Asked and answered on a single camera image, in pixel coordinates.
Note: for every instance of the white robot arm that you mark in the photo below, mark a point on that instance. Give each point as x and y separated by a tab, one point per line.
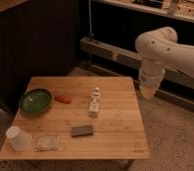
159	48

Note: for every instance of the small white bottle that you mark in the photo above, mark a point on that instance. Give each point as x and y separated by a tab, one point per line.
94	102

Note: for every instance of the small orange carrot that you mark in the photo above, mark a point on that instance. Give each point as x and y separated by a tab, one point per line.
63	99

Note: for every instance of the wooden table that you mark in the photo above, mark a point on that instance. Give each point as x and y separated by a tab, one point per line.
118	129

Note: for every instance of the dark grey sponge block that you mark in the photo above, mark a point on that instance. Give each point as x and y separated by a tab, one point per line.
82	131

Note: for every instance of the green bowl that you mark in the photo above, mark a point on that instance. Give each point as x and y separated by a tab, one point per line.
35	101

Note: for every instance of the clear plastic packet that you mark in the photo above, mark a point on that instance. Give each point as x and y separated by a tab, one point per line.
47	143

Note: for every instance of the vertical metal pole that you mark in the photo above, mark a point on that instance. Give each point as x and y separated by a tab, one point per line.
91	34

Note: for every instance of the clear plastic cup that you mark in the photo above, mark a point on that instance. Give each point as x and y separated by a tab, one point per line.
18	138

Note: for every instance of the wooden shelf with items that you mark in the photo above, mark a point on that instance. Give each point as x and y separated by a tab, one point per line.
175	9

